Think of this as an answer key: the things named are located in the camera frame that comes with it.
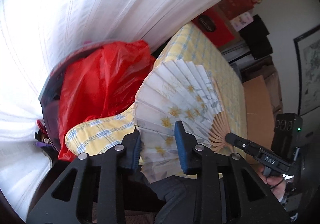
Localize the framed painting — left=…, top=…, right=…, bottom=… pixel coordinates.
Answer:
left=294, top=26, right=320, bottom=116

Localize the person's dark trouser leg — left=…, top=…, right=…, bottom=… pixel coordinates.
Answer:
left=150, top=175, right=203, bottom=224

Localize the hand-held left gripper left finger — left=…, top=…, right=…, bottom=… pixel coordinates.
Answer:
left=26, top=129, right=143, bottom=224

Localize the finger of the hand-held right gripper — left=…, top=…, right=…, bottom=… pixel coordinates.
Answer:
left=226, top=132, right=262, bottom=158

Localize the person's right hand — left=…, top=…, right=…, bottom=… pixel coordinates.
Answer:
left=257, top=165, right=287, bottom=204

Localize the yellow blue checked tablecloth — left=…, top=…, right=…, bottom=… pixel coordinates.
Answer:
left=64, top=23, right=248, bottom=159

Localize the white floral folding fan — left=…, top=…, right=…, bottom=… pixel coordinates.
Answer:
left=132, top=60, right=234, bottom=184

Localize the bright red gift box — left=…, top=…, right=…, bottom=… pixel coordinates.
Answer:
left=191, top=5, right=235, bottom=48

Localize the cardboard box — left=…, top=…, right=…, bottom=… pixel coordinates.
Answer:
left=242, top=75, right=275, bottom=149

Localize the red plastic bag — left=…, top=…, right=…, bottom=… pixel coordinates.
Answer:
left=58, top=40, right=157, bottom=161

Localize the white curtain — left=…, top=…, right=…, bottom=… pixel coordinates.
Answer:
left=0, top=0, right=295, bottom=214

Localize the dark red gift bag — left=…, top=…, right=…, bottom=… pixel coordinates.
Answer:
left=217, top=0, right=255, bottom=21

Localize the white pink tissue pack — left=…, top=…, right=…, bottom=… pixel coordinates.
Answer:
left=229, top=11, right=254, bottom=31

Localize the black speaker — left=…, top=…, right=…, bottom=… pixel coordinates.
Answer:
left=246, top=35, right=273, bottom=61
left=239, top=14, right=270, bottom=37

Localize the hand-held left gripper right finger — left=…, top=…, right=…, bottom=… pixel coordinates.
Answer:
left=174, top=121, right=290, bottom=224

